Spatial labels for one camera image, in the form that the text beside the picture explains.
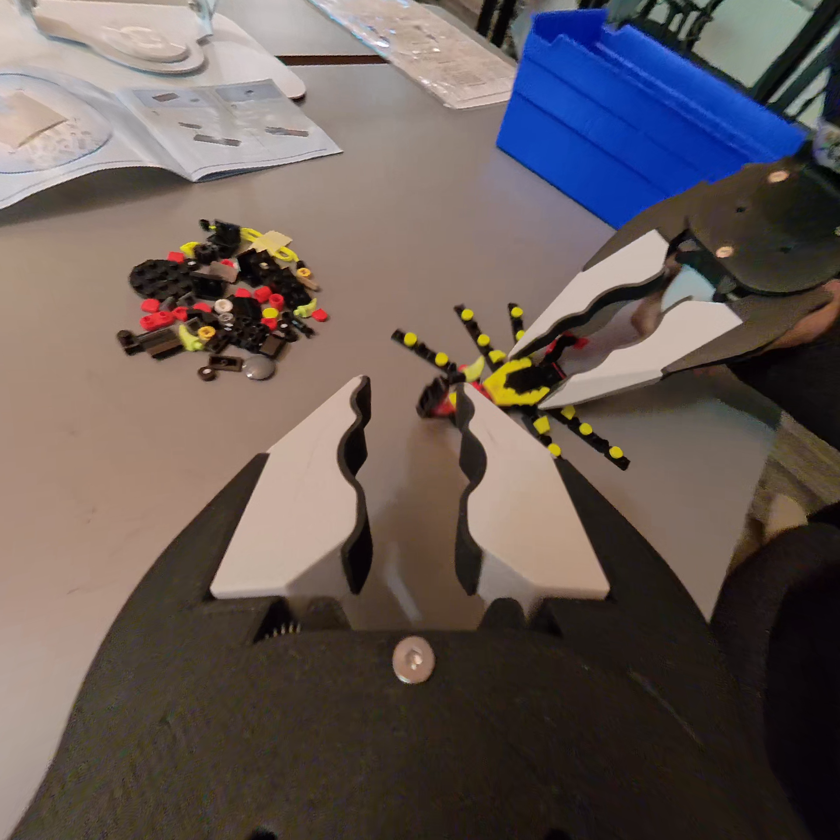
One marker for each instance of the person's right forearm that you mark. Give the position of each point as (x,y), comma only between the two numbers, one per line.
(800,394)

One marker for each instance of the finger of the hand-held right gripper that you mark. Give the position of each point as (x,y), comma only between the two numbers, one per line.
(604,275)
(649,348)

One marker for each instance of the flat clear plastic bag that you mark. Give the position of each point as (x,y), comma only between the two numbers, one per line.
(426,46)

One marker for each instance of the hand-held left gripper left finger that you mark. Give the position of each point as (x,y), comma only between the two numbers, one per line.
(289,512)

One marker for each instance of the black yellow lego scorpion model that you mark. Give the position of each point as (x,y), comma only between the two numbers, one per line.
(518,387)

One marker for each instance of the pile of loose lego pieces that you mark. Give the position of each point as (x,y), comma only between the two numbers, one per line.
(157,279)

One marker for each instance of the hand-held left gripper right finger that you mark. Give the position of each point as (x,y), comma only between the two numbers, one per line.
(531,518)

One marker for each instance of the white monitor stand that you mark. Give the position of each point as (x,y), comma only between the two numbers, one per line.
(131,39)

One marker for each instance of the blue plastic bin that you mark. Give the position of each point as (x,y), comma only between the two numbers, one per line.
(590,131)

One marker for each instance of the open instruction booklet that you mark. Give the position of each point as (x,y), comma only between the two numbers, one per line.
(229,131)

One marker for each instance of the person's right hand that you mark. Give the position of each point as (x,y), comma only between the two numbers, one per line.
(817,318)

